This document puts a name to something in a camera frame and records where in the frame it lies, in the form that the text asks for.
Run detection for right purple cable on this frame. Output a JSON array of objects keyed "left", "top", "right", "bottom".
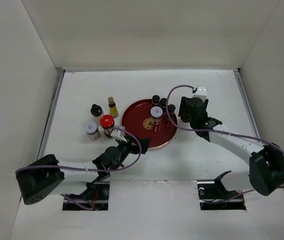
[{"left": 166, "top": 84, "right": 284, "bottom": 204}]

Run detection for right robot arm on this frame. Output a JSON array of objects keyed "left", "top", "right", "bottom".
[{"left": 178, "top": 96, "right": 284, "bottom": 196}]

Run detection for red-lid sauce jar left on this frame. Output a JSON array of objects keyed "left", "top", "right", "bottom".
[{"left": 100, "top": 114, "right": 115, "bottom": 138}]

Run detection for round red lacquer tray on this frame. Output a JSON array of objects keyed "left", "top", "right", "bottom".
[{"left": 121, "top": 99, "right": 177, "bottom": 150}]

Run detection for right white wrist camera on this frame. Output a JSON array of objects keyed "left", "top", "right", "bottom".
[{"left": 192, "top": 86, "right": 207, "bottom": 102}]

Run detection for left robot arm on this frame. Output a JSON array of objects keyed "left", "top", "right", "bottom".
[{"left": 15, "top": 136, "right": 151, "bottom": 205}]

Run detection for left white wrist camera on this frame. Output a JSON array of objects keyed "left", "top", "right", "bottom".
[{"left": 111, "top": 125, "right": 127, "bottom": 142}]

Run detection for small yellow-label brown bottle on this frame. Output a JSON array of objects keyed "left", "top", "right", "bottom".
[{"left": 108, "top": 96, "right": 118, "bottom": 118}]

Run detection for black-cap white bottle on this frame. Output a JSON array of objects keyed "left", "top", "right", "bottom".
[{"left": 90, "top": 104, "right": 104, "bottom": 123}]

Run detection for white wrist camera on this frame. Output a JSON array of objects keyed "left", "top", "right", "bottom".
[
  {"left": 192, "top": 86, "right": 207, "bottom": 102},
  {"left": 111, "top": 125, "right": 127, "bottom": 142}
]

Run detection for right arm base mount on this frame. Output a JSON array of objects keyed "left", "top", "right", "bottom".
[{"left": 197, "top": 170, "right": 246, "bottom": 211}]

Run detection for white-lid jar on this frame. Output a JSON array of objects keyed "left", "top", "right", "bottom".
[
  {"left": 85, "top": 121, "right": 100, "bottom": 141},
  {"left": 150, "top": 106, "right": 163, "bottom": 126}
]

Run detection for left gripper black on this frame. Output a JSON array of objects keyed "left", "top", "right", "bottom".
[{"left": 111, "top": 135, "right": 150, "bottom": 171}]

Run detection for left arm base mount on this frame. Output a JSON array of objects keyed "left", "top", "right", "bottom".
[{"left": 66, "top": 182, "right": 110, "bottom": 211}]

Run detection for black-cap spice bottle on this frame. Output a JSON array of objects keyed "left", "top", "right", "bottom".
[
  {"left": 159, "top": 98, "right": 167, "bottom": 109},
  {"left": 152, "top": 95, "right": 160, "bottom": 107},
  {"left": 166, "top": 104, "right": 176, "bottom": 120}
]

